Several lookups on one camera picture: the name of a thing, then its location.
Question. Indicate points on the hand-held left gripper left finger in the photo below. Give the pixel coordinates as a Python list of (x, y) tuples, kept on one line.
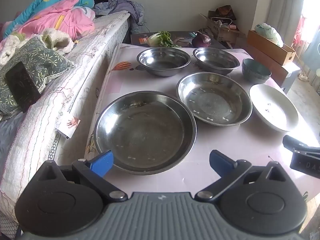
[(102, 161)]

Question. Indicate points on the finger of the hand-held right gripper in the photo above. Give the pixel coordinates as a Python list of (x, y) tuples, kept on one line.
[(300, 145)]

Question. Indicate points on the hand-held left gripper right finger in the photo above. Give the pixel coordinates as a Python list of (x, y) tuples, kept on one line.
[(221, 161)]

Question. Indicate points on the white ceramic plate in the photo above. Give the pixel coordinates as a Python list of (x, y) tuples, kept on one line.
[(272, 107)]

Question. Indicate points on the large steel plate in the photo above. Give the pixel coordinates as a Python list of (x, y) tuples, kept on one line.
[(145, 132)]

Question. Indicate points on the medium steel plate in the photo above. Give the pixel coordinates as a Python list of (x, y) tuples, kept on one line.
[(212, 100)]

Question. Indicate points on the teal ceramic bowl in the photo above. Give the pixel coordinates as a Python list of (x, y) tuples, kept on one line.
[(255, 72)]

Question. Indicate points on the steel bowl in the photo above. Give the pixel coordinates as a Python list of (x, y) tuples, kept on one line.
[(162, 60), (215, 60)]

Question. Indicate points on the photo card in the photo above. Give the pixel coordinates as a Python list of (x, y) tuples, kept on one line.
[(71, 125)]

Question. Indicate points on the white shoe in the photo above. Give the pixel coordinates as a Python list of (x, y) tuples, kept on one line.
[(303, 75)]

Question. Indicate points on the large wood print carton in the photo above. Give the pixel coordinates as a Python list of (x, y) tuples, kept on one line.
[(287, 72)]

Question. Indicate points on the hanging blue blanket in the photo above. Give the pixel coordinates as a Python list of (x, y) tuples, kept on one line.
[(312, 52)]

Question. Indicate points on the grey blue sheet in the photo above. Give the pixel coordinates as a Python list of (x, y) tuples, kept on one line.
[(10, 142)]

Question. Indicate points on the wooden box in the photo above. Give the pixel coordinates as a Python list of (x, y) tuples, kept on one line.
[(267, 47)]

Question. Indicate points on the black phone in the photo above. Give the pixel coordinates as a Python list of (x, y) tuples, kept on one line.
[(22, 87)]

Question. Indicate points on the hanging pink clothes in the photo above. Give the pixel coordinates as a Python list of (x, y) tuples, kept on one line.
[(301, 35)]

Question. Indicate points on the white plastic bag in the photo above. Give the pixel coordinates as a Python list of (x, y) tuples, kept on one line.
[(270, 33)]

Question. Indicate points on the white quilted mattress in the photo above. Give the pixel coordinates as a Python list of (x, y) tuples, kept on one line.
[(100, 45)]

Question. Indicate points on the green leaf print pillow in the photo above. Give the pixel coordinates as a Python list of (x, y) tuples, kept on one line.
[(42, 55)]

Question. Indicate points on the orange card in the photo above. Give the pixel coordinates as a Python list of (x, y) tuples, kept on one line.
[(143, 40)]

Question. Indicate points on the open cardboard box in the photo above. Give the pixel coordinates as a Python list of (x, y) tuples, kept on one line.
[(225, 33)]

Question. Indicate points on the white fluffy garment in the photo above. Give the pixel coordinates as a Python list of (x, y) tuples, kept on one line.
[(57, 38)]

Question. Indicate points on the napa cabbage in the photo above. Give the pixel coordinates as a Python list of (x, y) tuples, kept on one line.
[(155, 40)]

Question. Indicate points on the small pink object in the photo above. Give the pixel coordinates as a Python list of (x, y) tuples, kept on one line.
[(232, 26)]

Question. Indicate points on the pink and teal quilt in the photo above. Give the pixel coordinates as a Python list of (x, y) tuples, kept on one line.
[(62, 17)]

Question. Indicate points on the brown paper bag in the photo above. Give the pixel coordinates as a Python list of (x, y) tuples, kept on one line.
[(225, 11)]

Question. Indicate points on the grey clothes pile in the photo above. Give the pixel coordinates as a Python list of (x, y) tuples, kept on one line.
[(125, 7)]

